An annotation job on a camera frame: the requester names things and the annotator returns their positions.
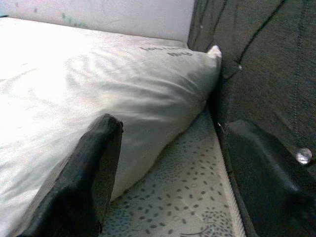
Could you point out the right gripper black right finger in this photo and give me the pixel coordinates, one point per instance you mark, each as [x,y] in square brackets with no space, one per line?
[266,192]

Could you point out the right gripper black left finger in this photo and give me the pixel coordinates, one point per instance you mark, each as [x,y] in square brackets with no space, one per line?
[79,192]

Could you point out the white pillow green tree print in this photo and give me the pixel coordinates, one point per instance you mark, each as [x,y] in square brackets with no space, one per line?
[111,93]

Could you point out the quilted grey white mattress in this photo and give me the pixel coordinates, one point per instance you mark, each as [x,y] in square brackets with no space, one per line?
[185,197]

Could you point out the black tufted headboard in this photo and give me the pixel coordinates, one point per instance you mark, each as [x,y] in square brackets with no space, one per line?
[271,61]

